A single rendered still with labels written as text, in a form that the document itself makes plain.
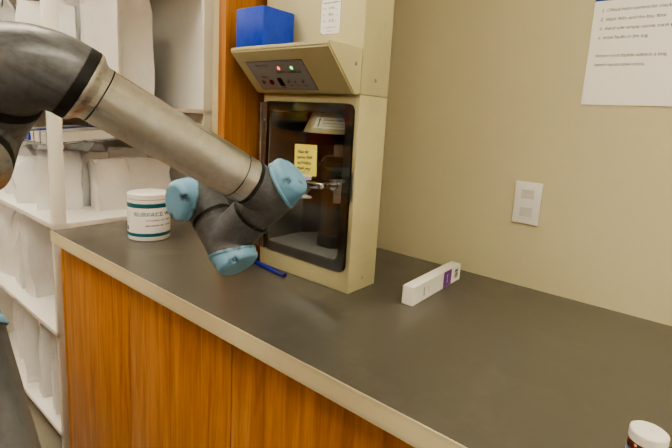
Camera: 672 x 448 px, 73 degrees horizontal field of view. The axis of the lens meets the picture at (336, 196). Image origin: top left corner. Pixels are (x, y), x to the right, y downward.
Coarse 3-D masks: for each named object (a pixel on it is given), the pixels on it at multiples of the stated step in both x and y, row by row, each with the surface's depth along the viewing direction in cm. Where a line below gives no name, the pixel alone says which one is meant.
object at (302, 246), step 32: (288, 128) 116; (320, 128) 109; (352, 128) 103; (288, 160) 117; (320, 160) 110; (320, 192) 111; (288, 224) 119; (320, 224) 112; (288, 256) 120; (320, 256) 113
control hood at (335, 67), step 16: (240, 48) 109; (256, 48) 105; (272, 48) 102; (288, 48) 99; (304, 48) 96; (320, 48) 94; (336, 48) 94; (352, 48) 97; (240, 64) 114; (304, 64) 101; (320, 64) 98; (336, 64) 95; (352, 64) 98; (256, 80) 116; (320, 80) 102; (336, 80) 99; (352, 80) 99
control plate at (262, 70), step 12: (276, 60) 105; (288, 60) 102; (300, 60) 100; (252, 72) 114; (264, 72) 111; (276, 72) 108; (288, 72) 106; (300, 72) 104; (264, 84) 115; (276, 84) 112; (288, 84) 110; (300, 84) 107; (312, 84) 105
